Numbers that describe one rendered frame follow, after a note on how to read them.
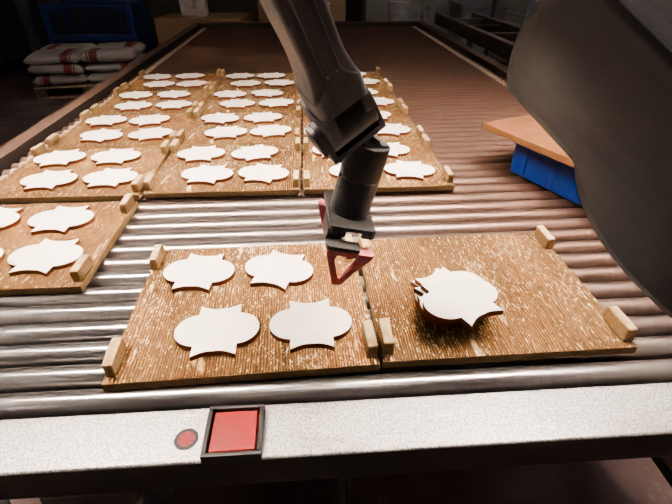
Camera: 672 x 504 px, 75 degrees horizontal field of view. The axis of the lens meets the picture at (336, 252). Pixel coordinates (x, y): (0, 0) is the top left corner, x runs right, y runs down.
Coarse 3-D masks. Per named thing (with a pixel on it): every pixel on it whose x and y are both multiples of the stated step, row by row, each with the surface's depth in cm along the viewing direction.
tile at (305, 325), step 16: (304, 304) 77; (320, 304) 77; (272, 320) 73; (288, 320) 73; (304, 320) 73; (320, 320) 73; (336, 320) 73; (288, 336) 70; (304, 336) 70; (320, 336) 70; (336, 336) 71
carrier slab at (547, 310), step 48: (384, 240) 96; (432, 240) 96; (480, 240) 96; (528, 240) 96; (384, 288) 82; (528, 288) 82; (576, 288) 82; (432, 336) 72; (480, 336) 72; (528, 336) 72; (576, 336) 72
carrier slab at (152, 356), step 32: (256, 256) 91; (320, 256) 91; (160, 288) 82; (224, 288) 82; (256, 288) 82; (288, 288) 82; (320, 288) 82; (352, 288) 82; (160, 320) 75; (352, 320) 75; (128, 352) 69; (160, 352) 69; (256, 352) 69; (288, 352) 69; (320, 352) 69; (352, 352) 69; (128, 384) 64; (160, 384) 65; (192, 384) 65
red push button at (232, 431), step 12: (216, 420) 60; (228, 420) 60; (240, 420) 60; (252, 420) 60; (216, 432) 58; (228, 432) 58; (240, 432) 58; (252, 432) 58; (216, 444) 57; (228, 444) 57; (240, 444) 57; (252, 444) 57
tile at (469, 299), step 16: (432, 288) 74; (448, 288) 74; (464, 288) 74; (480, 288) 74; (432, 304) 70; (448, 304) 70; (464, 304) 70; (480, 304) 70; (448, 320) 68; (464, 320) 67
